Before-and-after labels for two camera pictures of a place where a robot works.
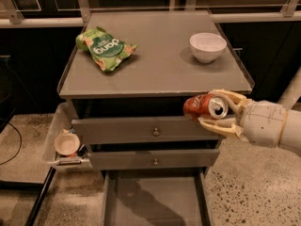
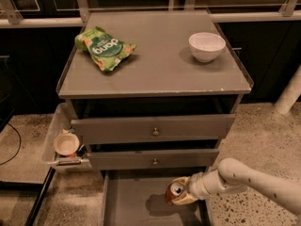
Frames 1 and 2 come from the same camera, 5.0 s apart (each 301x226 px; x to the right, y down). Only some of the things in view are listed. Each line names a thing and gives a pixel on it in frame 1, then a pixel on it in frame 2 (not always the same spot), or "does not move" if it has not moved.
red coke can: x=206 y=106 -> x=174 y=189
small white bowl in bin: x=67 y=143 does not move
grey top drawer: x=145 y=131 does not move
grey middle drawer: x=153 y=158 does not move
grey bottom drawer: x=156 y=198 does not move
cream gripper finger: x=239 y=103 -> x=182 y=180
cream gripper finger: x=223 y=125 -> x=184 y=200
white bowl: x=206 y=46 does not move
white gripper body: x=263 y=122 -> x=196 y=185
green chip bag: x=105 y=48 does not move
